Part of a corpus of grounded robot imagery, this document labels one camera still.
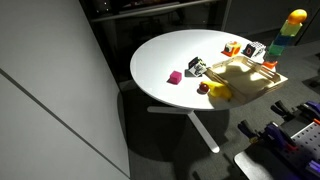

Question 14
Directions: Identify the orange fruit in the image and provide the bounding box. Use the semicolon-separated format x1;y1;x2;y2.
287;8;308;26

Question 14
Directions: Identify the pink cube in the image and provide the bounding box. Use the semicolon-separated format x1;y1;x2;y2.
167;70;183;86

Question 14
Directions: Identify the black white picture cube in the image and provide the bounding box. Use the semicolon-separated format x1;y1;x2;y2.
187;56;208;78

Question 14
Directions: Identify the red ball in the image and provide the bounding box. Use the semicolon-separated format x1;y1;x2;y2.
198;82;210;95

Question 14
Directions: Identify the yellow toy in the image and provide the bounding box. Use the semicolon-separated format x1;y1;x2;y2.
200;79;234;101

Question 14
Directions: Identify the white table base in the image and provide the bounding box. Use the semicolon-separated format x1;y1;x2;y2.
146;105;221;155

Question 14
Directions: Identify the dark shelf unit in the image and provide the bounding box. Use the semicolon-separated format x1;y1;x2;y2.
79;0;231;38

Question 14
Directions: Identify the orange white cube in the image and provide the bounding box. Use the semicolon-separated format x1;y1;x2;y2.
221;40;242;58

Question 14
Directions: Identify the wooden tray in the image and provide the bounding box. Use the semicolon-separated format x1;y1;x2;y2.
203;55;289;105

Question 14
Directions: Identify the black white patterned marker card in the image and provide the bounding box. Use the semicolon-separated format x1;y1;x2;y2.
241;41;267;60

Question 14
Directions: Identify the orange block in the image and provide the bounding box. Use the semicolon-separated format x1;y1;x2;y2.
261;59;279;71

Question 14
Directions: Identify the purple black clamp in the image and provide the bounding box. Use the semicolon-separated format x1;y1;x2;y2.
237;119;298;152

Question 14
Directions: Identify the green block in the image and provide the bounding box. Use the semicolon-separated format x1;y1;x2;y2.
267;41;287;57

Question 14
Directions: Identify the dark blue clamp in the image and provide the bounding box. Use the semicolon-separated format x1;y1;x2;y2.
270;99;298;118

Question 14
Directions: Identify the blue block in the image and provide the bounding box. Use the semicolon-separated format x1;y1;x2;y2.
272;32;295;47

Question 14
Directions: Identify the yellow-green block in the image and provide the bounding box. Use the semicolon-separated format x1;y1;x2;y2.
279;19;303;38

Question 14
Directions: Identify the perforated metal breadboard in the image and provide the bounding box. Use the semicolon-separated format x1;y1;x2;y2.
266;121;320;180

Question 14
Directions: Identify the purple clamp with orange handle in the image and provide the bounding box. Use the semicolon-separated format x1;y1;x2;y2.
295;100;320;126

